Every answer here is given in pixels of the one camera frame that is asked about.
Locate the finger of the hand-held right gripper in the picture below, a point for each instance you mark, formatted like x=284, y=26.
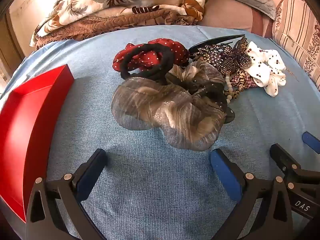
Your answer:
x=285, y=157
x=312, y=142

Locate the rhinestone flower hair clip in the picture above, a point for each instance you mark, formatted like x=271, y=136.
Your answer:
x=232, y=57

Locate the white cherry print scrunchie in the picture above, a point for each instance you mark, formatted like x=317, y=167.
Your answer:
x=262, y=67

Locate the black sequined scrunchie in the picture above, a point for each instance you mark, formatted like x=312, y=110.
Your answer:
x=212, y=92

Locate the blue bed sheet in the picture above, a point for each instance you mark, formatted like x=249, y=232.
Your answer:
x=150, y=192

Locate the grey organza scrunchie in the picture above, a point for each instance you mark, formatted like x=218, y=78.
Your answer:
x=155, y=110

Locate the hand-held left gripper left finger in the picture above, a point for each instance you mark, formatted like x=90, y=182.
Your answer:
x=90, y=177

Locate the red polka dot scrunchie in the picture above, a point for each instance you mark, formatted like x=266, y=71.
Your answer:
x=180, y=51

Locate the red cardboard box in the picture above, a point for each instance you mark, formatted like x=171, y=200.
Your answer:
x=25, y=130

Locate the striped floral pillow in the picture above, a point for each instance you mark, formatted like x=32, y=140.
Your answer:
x=300, y=30

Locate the brown quilted blanket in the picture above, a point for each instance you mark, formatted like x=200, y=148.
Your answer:
x=112, y=22

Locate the pink bed sheet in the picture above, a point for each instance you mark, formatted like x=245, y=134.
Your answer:
x=225, y=15

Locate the red plaid scrunchie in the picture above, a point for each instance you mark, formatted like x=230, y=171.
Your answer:
x=243, y=81

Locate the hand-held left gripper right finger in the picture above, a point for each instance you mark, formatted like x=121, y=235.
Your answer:
x=225, y=177

